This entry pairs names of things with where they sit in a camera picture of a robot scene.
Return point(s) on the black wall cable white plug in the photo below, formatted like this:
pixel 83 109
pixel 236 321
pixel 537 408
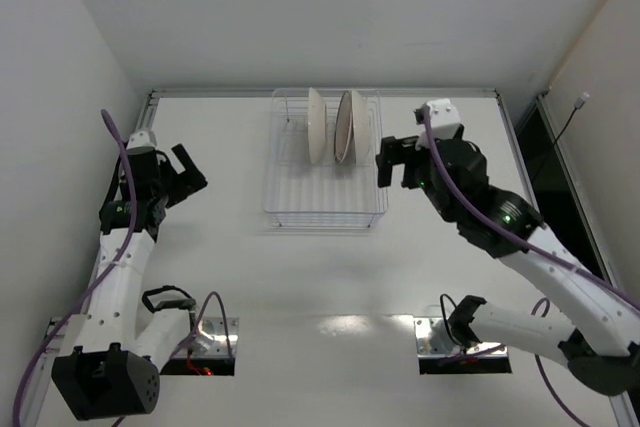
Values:
pixel 578 105

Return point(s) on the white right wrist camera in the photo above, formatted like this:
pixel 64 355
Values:
pixel 439 119

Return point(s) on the orange rimmed flower plate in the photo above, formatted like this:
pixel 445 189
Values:
pixel 361 128

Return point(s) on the metal base plate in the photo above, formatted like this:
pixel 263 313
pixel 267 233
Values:
pixel 430 339
pixel 210 343

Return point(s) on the white wire dish rack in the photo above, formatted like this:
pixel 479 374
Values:
pixel 300 195

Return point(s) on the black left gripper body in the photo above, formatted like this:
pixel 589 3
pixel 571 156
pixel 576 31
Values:
pixel 175 183

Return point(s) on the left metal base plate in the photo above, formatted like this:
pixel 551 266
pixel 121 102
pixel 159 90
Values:
pixel 210 343

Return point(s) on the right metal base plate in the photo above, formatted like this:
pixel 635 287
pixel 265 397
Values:
pixel 430 339

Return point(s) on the aluminium table frame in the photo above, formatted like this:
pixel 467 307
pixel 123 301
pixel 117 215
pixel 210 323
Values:
pixel 324 317

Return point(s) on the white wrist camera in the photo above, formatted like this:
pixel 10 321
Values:
pixel 439 119
pixel 141 141

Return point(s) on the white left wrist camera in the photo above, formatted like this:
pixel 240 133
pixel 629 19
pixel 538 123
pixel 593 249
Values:
pixel 141 141

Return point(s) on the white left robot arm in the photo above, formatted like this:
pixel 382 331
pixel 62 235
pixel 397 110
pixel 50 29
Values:
pixel 114 367

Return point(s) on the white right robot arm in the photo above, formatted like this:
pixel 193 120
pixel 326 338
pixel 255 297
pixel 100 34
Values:
pixel 597 340

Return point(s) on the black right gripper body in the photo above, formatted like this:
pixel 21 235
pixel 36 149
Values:
pixel 401 163

